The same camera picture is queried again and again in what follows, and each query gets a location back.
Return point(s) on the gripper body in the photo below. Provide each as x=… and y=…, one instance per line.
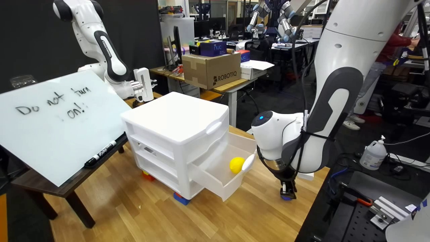
x=288, y=178

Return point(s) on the dark blue box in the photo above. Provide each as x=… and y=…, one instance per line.
x=213, y=48

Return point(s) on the blue block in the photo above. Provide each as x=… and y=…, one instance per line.
x=181, y=199

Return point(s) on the yellow ball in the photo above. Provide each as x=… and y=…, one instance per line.
x=237, y=164

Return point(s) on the dark wooden table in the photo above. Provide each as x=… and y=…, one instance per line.
x=72, y=195

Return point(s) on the black marker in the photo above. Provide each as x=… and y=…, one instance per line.
x=100, y=154

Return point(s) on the white power strip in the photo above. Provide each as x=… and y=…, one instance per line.
x=408, y=161

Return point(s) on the white plastic drawer unit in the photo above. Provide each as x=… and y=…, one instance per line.
x=168, y=121

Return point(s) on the idle white robot arm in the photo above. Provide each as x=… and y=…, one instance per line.
x=107, y=53

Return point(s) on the white plastic jug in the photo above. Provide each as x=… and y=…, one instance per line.
x=373, y=154

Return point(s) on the clear glass container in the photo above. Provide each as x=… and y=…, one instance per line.
x=23, y=81

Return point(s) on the monitor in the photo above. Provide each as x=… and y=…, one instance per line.
x=176, y=45

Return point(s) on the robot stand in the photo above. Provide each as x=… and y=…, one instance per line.
x=349, y=218

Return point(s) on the black table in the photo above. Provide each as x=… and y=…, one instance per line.
x=295, y=50

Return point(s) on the wooden top desk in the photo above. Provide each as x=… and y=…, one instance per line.
x=231, y=90

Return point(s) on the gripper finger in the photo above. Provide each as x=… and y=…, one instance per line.
x=293, y=193
x=284, y=193

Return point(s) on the closed white drawer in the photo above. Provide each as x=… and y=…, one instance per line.
x=188, y=141

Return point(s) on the small black box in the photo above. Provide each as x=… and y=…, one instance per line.
x=194, y=49

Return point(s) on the cardboard box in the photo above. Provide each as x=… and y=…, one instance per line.
x=211, y=70

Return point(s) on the red and orange block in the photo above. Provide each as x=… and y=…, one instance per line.
x=148, y=176

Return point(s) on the orange clamp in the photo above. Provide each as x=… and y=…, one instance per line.
x=364, y=202

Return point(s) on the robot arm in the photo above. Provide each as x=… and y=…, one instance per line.
x=349, y=50

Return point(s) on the whiteboard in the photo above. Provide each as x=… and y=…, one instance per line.
x=57, y=127

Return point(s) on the pair of silver robot arms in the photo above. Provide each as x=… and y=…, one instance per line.
x=285, y=23

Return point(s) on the white flat box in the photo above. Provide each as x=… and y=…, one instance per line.
x=257, y=69

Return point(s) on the aluminium bracket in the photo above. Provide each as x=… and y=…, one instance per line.
x=386, y=211

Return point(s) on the person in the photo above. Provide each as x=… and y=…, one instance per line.
x=376, y=70

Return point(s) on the red and blue box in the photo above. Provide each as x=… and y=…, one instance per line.
x=244, y=55

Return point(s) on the open white drawer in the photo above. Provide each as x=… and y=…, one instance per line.
x=215, y=168

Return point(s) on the office chair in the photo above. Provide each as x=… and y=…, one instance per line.
x=258, y=50

